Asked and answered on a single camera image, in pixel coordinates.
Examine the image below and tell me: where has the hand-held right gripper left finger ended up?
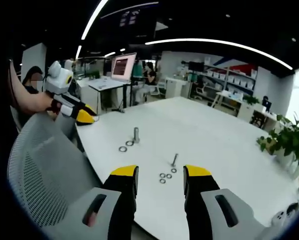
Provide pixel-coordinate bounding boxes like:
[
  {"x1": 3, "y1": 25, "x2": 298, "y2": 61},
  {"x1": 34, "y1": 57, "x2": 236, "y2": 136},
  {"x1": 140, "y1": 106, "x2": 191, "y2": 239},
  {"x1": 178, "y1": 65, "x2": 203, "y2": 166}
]
[{"x1": 43, "y1": 164, "x2": 140, "y2": 240}]

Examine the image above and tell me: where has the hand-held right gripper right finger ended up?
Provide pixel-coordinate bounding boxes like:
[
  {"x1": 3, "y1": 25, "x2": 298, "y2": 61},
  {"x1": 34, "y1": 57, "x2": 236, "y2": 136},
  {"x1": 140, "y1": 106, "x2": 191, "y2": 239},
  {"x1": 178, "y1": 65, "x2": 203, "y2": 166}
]
[{"x1": 183, "y1": 164, "x2": 273, "y2": 240}]

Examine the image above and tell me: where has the thick metal threaded stud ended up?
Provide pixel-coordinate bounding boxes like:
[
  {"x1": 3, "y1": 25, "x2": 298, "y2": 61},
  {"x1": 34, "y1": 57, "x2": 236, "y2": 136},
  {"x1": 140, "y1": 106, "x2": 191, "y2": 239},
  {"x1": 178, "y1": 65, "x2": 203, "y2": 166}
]
[{"x1": 132, "y1": 126, "x2": 141, "y2": 144}]

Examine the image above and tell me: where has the person's left hand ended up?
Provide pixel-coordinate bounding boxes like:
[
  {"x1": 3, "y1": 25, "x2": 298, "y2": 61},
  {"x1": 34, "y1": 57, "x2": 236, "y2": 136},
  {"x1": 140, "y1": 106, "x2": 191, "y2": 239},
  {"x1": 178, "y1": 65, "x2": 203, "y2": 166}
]
[{"x1": 46, "y1": 98, "x2": 63, "y2": 116}]

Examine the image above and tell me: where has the white standing desk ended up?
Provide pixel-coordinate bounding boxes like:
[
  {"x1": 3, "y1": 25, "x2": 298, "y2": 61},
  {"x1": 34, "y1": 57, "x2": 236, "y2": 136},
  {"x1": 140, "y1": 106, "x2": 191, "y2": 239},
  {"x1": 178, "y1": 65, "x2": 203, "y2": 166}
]
[{"x1": 88, "y1": 76, "x2": 132, "y2": 115}]

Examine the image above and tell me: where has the computer monitor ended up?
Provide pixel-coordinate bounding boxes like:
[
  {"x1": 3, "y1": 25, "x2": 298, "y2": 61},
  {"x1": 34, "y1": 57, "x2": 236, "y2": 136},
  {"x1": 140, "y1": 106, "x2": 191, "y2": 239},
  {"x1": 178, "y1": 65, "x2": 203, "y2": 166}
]
[{"x1": 110, "y1": 52, "x2": 138, "y2": 83}]

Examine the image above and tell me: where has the grey mesh office chair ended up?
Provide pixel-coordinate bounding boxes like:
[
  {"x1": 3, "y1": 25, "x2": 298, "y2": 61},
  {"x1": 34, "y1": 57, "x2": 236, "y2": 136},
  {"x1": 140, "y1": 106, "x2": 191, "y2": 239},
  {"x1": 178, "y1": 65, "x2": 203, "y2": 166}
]
[{"x1": 6, "y1": 111, "x2": 104, "y2": 240}]

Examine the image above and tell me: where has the curved ceiling light strip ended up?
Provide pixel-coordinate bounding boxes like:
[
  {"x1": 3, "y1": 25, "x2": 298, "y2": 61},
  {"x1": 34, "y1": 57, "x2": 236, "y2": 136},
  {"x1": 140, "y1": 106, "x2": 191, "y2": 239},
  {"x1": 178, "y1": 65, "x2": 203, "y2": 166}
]
[{"x1": 80, "y1": 0, "x2": 110, "y2": 41}]

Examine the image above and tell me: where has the white handheld controller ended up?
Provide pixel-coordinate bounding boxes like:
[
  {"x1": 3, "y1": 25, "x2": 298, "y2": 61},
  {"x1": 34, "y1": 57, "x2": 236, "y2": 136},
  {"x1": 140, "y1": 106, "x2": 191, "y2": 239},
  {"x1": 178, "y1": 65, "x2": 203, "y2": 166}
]
[{"x1": 271, "y1": 201, "x2": 299, "y2": 227}]

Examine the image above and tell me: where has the white office chair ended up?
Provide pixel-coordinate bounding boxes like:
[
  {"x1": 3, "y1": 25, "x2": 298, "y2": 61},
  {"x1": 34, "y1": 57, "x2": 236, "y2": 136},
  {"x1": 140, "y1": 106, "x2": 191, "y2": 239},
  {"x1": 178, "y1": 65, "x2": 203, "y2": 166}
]
[{"x1": 149, "y1": 81, "x2": 167, "y2": 98}]

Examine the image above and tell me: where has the white plant pot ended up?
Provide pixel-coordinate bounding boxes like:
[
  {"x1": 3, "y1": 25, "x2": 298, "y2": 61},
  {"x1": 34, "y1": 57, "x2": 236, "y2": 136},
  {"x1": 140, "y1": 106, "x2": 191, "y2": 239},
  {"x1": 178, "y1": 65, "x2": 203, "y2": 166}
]
[{"x1": 273, "y1": 147, "x2": 299, "y2": 180}]

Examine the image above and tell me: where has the green potted plant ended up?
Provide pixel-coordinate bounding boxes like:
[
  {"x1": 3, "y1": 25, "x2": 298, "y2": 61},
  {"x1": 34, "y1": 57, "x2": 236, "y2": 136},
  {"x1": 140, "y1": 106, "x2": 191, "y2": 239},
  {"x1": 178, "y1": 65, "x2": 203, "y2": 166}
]
[{"x1": 256, "y1": 113, "x2": 299, "y2": 166}]

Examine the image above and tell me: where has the small white table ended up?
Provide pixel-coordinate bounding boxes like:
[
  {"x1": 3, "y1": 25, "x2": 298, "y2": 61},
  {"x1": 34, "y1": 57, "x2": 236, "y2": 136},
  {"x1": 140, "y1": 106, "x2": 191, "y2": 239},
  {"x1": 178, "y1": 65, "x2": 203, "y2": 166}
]
[{"x1": 212, "y1": 90, "x2": 244, "y2": 115}]

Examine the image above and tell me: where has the small green desk plant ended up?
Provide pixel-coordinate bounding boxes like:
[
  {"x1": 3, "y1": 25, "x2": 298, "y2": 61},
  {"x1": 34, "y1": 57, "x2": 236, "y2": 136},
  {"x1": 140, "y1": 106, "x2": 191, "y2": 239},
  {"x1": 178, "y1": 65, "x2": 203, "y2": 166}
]
[{"x1": 242, "y1": 94, "x2": 261, "y2": 106}]

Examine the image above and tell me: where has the shelf with white bins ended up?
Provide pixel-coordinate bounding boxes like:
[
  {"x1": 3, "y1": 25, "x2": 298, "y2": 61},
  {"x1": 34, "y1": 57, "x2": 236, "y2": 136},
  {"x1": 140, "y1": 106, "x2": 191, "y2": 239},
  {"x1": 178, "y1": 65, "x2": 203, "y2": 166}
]
[{"x1": 203, "y1": 61, "x2": 258, "y2": 95}]

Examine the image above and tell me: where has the long curved ceiling light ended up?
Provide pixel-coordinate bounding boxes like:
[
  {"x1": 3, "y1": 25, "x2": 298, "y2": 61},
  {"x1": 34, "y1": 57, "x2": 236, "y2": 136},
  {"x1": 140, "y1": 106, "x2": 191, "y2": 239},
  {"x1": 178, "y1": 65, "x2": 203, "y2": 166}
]
[{"x1": 144, "y1": 38, "x2": 294, "y2": 71}]

